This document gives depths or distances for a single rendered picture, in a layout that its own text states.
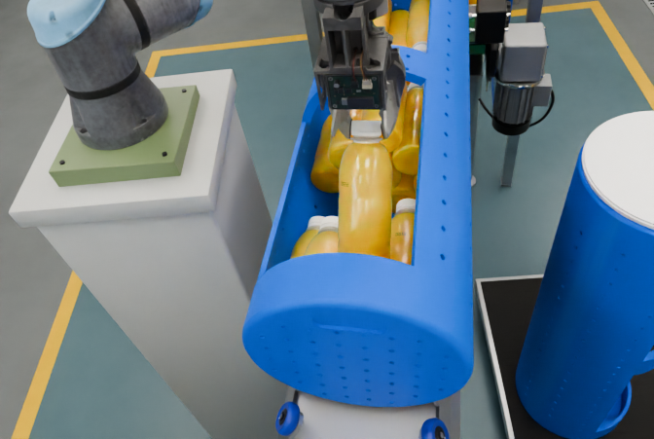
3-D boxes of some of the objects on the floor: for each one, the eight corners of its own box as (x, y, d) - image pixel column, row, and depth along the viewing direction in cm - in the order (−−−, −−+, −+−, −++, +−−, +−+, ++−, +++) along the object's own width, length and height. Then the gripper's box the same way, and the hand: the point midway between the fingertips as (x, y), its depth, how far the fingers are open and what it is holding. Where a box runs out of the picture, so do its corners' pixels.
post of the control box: (338, 213, 227) (297, -17, 154) (339, 205, 230) (300, -24, 156) (347, 213, 227) (311, -18, 153) (348, 205, 229) (313, -24, 155)
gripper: (279, 17, 52) (314, 173, 67) (404, 13, 49) (409, 175, 65) (298, -29, 57) (325, 126, 73) (410, -35, 55) (414, 126, 71)
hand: (367, 126), depth 70 cm, fingers closed on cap, 4 cm apart
